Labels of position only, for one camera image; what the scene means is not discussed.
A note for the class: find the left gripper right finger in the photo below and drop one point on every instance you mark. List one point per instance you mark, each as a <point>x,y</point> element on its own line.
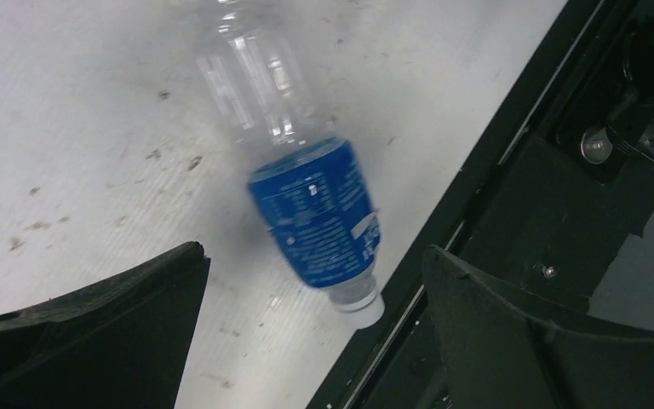
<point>504,347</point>

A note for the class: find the clear bottle blue label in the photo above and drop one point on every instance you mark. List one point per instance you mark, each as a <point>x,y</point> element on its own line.
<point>303,178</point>

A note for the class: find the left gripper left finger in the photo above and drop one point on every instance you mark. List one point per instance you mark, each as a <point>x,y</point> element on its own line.
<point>121,342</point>

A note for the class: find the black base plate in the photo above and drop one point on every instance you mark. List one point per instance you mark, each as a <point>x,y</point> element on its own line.
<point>561,177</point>

